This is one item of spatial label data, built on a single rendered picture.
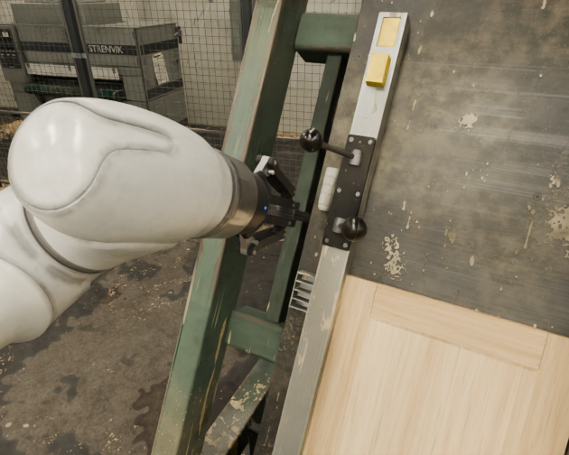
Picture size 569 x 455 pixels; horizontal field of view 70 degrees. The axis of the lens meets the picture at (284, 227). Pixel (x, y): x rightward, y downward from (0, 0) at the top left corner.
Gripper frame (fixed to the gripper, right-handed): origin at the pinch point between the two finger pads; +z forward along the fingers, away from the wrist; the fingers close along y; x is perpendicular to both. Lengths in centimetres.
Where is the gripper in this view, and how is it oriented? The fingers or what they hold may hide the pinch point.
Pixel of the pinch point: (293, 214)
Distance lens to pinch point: 62.8
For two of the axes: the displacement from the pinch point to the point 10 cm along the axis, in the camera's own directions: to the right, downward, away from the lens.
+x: 8.9, 2.3, -3.9
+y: -2.3, 9.7, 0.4
